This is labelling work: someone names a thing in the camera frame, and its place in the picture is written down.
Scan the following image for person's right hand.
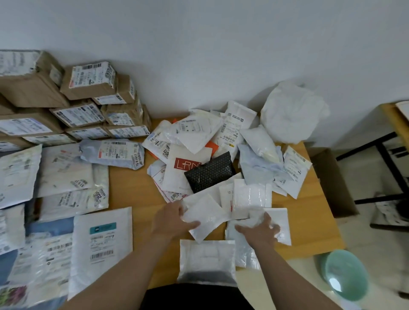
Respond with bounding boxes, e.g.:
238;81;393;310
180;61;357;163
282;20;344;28
235;212;281;251

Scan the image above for person's left hand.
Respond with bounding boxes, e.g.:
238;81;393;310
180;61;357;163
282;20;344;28
150;200;201;242

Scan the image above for small white padded packet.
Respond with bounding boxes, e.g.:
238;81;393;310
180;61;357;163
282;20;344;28
182;194;230;244

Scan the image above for black bubble mailer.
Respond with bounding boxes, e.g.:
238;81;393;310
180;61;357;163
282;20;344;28
184;151;236;195

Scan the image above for white mailer teal label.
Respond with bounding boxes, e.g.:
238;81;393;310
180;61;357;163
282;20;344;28
67;207;133;301

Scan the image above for light blue-grey soft parcel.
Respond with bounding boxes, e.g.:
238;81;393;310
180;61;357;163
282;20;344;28
79;139;145;170

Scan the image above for pile of white mailers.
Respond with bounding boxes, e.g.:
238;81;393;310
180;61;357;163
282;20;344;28
141;100;313;204

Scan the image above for cream mailer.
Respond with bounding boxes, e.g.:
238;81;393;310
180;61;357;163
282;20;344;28
37;144;93;198

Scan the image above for blue plastic mailer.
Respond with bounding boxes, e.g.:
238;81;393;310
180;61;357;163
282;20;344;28
0;220;74;310

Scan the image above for large white plastic bag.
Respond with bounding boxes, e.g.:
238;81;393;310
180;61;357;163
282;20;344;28
260;80;331;144

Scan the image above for tall brown box double label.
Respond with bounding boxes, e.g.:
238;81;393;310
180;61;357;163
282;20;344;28
22;133;76;146

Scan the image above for white pouch wide barcode label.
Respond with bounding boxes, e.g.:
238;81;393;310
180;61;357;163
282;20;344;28
0;204;26;256

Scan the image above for white pouch yellow framed label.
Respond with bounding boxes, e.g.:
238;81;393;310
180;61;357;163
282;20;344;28
0;144;43;210

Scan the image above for brown box white barcode label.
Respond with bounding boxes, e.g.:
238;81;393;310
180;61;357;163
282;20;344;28
60;61;116;100

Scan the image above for stack of cardboard boxes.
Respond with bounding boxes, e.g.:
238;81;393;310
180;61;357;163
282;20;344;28
0;49;153;128

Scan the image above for person's left forearm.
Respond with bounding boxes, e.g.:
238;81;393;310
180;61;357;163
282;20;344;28
60;235;175;310

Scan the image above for person's right forearm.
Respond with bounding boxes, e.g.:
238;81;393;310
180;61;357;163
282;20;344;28
259;246;343;310

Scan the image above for person's black trousers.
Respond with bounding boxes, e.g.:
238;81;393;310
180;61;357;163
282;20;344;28
140;284;255;310

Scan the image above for wooden table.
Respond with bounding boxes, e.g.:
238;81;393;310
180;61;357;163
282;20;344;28
0;118;346;290

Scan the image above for brown cardboard box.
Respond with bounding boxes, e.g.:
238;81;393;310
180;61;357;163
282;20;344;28
306;147;360;218

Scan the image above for wooden desk with black legs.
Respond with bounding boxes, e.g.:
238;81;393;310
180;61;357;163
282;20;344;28
336;101;409;229

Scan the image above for small pale desk item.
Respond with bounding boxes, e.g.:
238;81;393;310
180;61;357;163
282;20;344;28
395;100;409;121

